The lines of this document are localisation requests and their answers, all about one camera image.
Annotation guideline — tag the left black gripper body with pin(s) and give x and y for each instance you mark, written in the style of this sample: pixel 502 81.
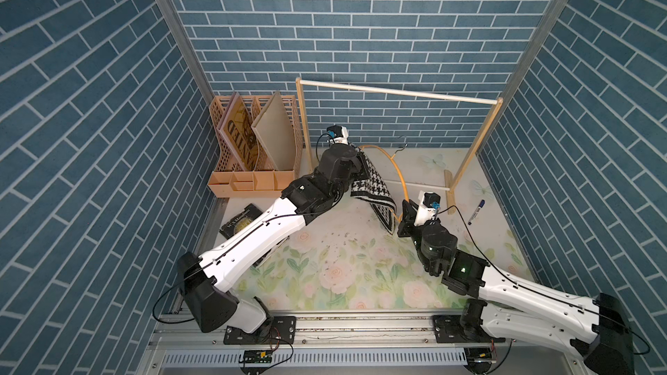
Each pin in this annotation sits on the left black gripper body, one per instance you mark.
pixel 353 167

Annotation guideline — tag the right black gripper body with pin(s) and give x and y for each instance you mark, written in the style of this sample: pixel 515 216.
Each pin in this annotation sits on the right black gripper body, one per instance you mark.
pixel 418 236

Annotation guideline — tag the black white houndstooth scarf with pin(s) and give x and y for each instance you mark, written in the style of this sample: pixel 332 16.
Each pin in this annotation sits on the black white houndstooth scarf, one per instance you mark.
pixel 367 185

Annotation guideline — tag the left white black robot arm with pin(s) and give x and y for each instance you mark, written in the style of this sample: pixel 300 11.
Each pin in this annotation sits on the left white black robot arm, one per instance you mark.
pixel 206 281

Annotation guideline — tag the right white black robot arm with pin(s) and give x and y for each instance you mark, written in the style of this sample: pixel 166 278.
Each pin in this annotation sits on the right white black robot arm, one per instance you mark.
pixel 502 305

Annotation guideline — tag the blue marker pen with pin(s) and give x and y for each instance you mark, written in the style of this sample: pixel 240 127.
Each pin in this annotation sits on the blue marker pen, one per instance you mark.
pixel 476 211

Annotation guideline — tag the wooden clothes rack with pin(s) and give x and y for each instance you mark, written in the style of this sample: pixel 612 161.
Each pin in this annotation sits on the wooden clothes rack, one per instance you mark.
pixel 452 181

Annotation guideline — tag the beige grey folder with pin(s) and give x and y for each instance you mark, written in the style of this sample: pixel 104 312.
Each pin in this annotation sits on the beige grey folder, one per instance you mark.
pixel 275 132

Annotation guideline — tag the black paperback book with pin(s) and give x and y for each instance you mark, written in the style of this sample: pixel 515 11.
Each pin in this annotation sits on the black paperback book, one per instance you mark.
pixel 238 222

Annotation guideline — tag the brown wanted poster book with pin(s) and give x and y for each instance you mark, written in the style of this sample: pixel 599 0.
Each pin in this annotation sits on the brown wanted poster book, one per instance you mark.
pixel 235 128

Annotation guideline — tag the pink plastic file organizer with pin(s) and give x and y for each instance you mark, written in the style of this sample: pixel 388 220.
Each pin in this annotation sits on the pink plastic file organizer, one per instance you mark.
pixel 228 180

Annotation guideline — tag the right small circuit board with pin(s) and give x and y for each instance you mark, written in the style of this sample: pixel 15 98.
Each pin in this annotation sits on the right small circuit board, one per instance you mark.
pixel 480 356

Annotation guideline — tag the left green circuit board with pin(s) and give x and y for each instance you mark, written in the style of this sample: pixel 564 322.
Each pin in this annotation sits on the left green circuit board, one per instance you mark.
pixel 256 357

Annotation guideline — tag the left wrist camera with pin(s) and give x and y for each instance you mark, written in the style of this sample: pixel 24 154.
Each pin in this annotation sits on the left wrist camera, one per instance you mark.
pixel 338 134

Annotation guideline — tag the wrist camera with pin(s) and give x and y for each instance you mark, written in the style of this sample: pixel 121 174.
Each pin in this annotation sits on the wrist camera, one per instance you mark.
pixel 338 134
pixel 428 208

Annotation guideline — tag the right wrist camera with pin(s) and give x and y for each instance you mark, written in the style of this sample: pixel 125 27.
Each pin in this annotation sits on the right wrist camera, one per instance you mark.
pixel 428 208

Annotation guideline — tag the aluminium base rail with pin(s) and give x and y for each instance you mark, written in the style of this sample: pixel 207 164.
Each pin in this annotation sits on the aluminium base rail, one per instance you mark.
pixel 345 343

